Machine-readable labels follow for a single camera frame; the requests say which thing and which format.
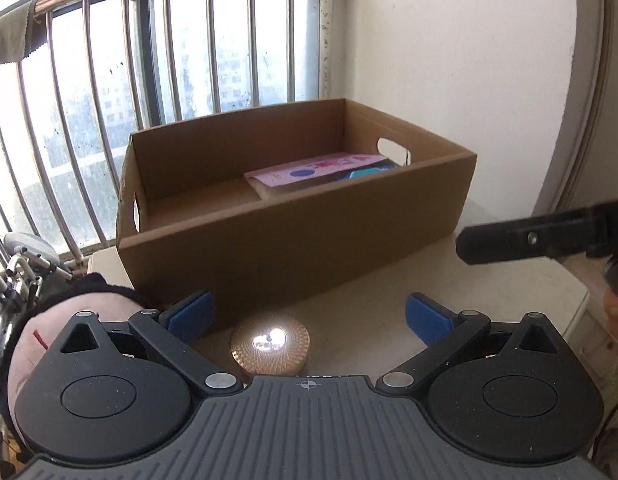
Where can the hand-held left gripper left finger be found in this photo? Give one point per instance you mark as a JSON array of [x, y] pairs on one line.
[[189, 317]]

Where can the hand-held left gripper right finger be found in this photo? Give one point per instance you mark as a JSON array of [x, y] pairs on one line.
[[431, 317]]

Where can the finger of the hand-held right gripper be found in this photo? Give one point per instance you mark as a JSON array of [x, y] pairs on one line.
[[509, 240]]

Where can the round gold tin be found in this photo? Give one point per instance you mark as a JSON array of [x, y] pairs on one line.
[[289, 355]]

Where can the brown cardboard box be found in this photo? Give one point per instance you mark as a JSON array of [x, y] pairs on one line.
[[289, 240]]

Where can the pink cartoon notebook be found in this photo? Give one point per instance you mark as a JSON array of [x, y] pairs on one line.
[[289, 177]]

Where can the plush doll head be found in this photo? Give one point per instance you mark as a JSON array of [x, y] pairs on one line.
[[44, 325]]

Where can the teal flat case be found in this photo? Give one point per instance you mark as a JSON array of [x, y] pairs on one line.
[[369, 172]]

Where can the dark framed window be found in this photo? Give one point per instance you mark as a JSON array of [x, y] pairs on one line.
[[234, 60]]

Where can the metal window railing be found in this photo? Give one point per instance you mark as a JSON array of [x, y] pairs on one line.
[[326, 35]]

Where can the green cloth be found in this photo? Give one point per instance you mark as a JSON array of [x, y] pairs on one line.
[[16, 35]]

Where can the silver metal tube frame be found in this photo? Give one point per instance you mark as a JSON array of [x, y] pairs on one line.
[[39, 260]]

